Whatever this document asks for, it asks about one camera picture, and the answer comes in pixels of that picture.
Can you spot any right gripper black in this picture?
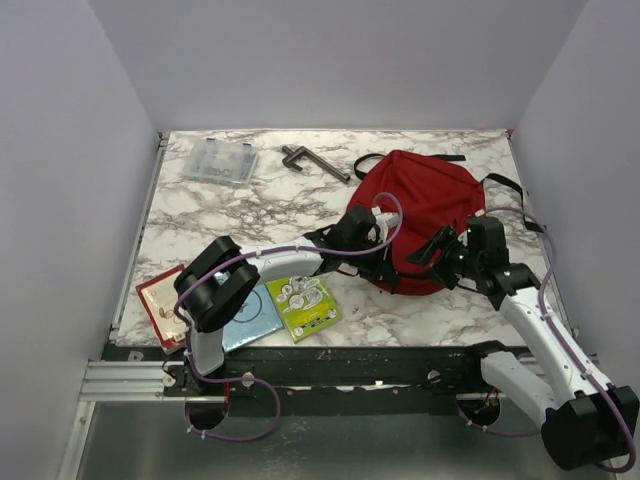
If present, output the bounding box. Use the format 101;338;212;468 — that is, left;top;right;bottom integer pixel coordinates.
406;224;483;289

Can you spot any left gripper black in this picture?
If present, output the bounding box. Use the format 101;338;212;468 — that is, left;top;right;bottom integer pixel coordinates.
343;236;400;287

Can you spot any red backpack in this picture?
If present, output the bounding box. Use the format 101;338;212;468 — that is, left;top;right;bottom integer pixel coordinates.
348;150;539;303

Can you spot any green booklet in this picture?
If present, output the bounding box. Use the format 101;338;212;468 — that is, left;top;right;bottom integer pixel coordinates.
266;276;343;343

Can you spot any light blue book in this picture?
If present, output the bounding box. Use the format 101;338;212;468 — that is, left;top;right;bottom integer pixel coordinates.
222;285;284;353

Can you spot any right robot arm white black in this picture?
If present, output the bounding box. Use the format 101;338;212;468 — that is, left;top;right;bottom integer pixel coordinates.
408;217;639;473

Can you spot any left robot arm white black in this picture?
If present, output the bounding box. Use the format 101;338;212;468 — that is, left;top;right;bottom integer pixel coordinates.
173;205;403;395

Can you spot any clear plastic organizer box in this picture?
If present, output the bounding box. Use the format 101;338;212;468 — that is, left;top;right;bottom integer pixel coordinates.
182;138;260;185

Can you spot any red book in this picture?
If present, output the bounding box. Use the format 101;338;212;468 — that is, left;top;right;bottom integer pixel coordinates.
135;265;186;354

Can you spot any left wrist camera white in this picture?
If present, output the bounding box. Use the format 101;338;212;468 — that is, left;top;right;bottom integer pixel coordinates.
371;206;399;239

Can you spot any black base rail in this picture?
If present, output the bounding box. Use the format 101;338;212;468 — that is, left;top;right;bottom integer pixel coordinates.
102;344;551;419

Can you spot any aluminium extrusion rail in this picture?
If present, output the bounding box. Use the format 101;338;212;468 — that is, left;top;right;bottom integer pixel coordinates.
77;359;176;404

